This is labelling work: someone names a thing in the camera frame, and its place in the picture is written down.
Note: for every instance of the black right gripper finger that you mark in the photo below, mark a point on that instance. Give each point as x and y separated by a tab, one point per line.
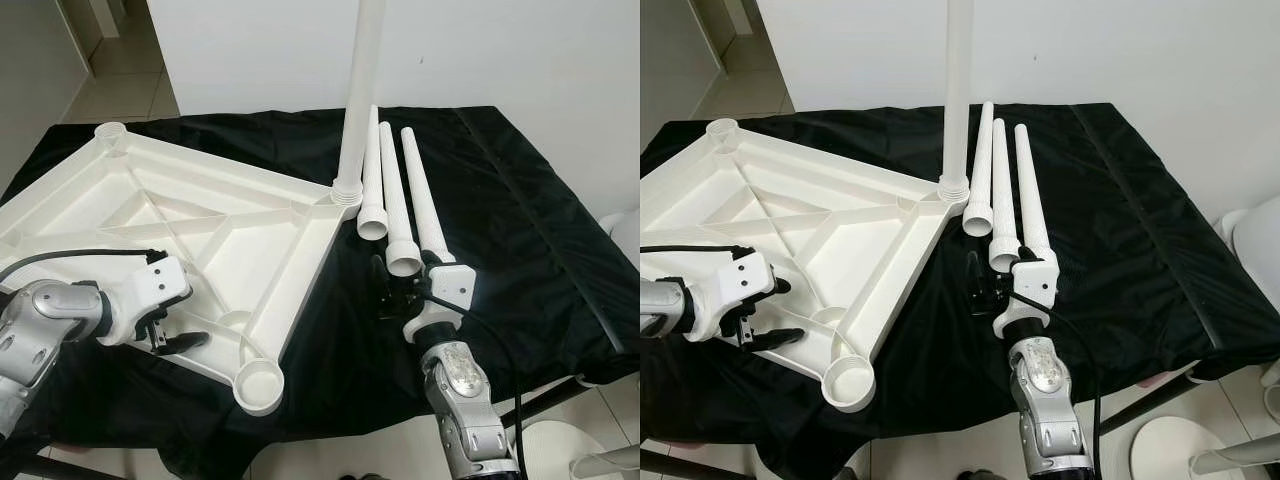
973	275
383	278

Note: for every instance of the black cloth table cover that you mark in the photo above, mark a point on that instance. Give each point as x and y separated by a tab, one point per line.
540	220
1150	220

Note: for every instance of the black right robot foot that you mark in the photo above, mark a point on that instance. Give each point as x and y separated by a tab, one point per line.
975	475
355	476

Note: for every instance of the white stand pole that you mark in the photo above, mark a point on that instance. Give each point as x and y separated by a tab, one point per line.
610	462
1240	455

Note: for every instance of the white round stand base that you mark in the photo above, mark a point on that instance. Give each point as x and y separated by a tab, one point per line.
555	455
1165	450

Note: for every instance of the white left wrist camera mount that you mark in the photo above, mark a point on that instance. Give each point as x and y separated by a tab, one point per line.
160	285
745	280

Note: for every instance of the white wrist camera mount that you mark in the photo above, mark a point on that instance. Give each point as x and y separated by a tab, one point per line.
745	280
1035	280
450	285
160	285

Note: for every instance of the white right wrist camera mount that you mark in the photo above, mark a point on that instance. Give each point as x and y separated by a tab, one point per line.
450	285
1035	280

